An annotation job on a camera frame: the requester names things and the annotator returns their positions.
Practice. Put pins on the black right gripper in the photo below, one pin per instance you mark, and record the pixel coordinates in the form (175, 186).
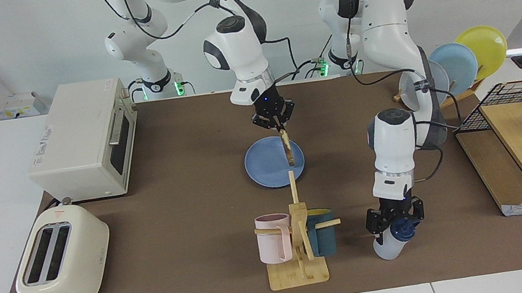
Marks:
(271, 113)

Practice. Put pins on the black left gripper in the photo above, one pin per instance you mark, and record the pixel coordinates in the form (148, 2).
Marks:
(396, 209)

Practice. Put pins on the slice of toast bread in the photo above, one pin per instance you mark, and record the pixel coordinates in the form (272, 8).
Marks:
(287, 148)

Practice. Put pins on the squeeze bottle with blue cap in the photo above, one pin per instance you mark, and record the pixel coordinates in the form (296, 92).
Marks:
(389, 250)

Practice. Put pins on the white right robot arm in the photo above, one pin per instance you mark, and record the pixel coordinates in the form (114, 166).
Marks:
(240, 54)

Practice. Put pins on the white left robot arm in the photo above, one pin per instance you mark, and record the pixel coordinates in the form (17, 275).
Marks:
(391, 150)

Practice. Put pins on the blue round plate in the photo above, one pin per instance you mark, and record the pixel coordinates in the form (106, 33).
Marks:
(266, 166)

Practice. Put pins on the grey plate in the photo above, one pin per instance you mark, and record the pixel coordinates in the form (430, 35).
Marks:
(409, 93)

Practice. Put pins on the wooden plate rack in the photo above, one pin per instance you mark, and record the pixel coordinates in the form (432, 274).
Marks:
(463, 93)

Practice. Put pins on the light blue plate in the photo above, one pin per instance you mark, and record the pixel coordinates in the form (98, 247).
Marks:
(455, 68)

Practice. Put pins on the yellow plate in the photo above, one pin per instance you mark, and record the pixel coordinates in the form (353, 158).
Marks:
(483, 47)

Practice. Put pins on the teal mug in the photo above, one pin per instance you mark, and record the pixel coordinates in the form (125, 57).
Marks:
(324, 238)

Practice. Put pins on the wooden mug tree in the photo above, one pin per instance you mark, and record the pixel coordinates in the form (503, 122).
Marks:
(299, 273)

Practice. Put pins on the pink mug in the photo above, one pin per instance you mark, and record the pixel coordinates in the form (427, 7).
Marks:
(273, 244)

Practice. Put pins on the brown table mat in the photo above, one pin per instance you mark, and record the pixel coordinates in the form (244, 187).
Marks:
(176, 226)

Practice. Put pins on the white toaster oven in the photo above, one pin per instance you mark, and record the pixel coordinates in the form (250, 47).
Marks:
(76, 139)

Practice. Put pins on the cream two-slot toaster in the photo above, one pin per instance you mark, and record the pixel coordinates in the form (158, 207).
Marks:
(75, 259)

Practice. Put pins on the white wall socket box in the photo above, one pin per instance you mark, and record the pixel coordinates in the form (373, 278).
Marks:
(14, 107)

